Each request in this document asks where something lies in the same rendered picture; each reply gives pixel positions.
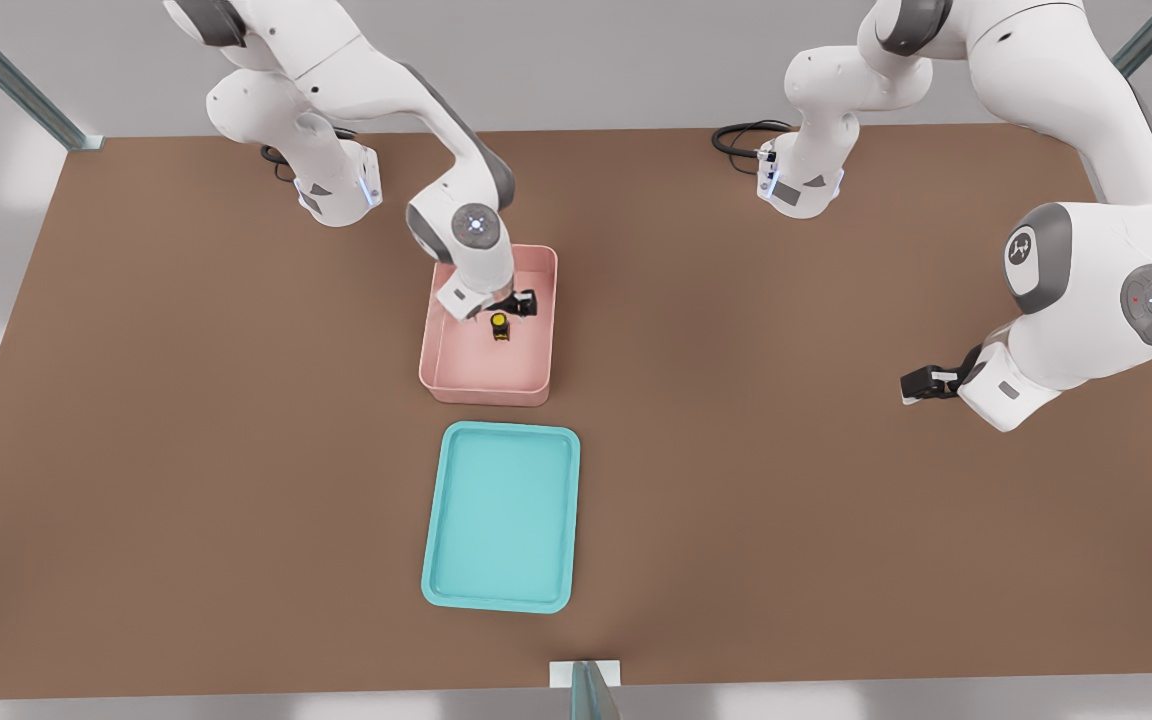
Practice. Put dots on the yellow and black button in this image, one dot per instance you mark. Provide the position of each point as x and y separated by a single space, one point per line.
500 326

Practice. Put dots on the pale blue-green tray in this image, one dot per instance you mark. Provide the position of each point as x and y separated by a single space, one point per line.
502 516

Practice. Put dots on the pink plastic box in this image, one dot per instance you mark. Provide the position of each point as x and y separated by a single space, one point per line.
489 365

